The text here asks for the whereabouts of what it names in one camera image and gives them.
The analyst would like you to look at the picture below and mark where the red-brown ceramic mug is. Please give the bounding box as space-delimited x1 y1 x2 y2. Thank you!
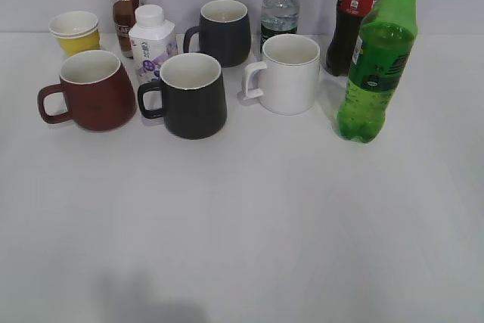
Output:
37 50 136 132

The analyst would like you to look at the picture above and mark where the green soda bottle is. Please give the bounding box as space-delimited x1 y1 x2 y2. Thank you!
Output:
337 0 417 143

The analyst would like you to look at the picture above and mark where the yellow paper cup stack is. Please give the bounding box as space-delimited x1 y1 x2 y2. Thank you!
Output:
48 11 101 57

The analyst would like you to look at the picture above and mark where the black mug front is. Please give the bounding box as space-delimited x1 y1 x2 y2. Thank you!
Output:
137 52 228 140

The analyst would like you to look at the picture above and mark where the white ceramic mug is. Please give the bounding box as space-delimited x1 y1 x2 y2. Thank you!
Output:
240 34 321 116

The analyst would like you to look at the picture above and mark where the dark grey mug rear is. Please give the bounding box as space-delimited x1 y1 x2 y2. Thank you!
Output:
183 0 252 68

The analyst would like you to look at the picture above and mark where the clear water bottle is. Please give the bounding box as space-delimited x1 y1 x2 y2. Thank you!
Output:
260 0 299 50

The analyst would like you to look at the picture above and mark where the white milk carton bottle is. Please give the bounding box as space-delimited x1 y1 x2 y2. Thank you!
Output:
129 5 178 84

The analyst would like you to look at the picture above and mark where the brown coffee drink bottle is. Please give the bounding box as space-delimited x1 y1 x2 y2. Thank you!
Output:
112 0 140 58

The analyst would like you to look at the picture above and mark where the dark cola bottle red label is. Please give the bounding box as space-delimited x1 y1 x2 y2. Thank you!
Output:
326 0 379 76

